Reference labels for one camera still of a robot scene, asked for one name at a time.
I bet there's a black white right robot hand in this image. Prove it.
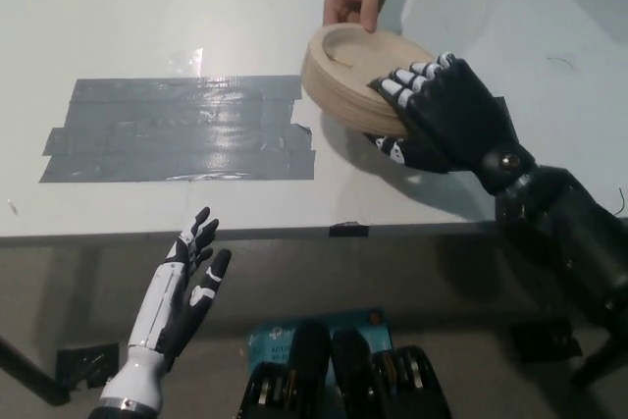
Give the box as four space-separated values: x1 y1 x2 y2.
364 51 537 195

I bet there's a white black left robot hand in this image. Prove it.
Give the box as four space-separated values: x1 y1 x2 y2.
127 206 233 374

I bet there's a stack of beige paper plates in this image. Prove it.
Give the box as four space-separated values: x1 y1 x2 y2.
299 22 439 138

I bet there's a black floor tape patch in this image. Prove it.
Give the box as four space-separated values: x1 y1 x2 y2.
508 322 584 364
55 341 122 392

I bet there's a teal cardboard box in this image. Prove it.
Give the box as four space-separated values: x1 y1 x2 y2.
246 308 394 371

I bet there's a black metal table leg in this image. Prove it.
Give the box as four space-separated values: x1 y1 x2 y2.
0 334 76 408

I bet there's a grey duct tape patch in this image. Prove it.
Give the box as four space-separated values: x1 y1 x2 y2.
40 75 316 185

